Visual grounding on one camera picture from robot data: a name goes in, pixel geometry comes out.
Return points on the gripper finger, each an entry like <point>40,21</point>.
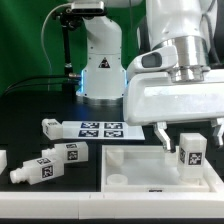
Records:
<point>218,131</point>
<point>160,131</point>

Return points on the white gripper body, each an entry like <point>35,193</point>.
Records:
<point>153,97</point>

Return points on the white square table top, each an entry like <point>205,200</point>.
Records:
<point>136,168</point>

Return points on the white tag sheet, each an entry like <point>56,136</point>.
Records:
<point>101,130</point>

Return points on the white U-shaped fence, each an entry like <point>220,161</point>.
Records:
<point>117,205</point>

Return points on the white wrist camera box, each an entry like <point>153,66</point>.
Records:
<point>157,60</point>

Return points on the silver camera on stand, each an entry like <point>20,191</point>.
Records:
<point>88,7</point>

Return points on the black camera stand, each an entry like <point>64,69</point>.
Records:
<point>69,22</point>

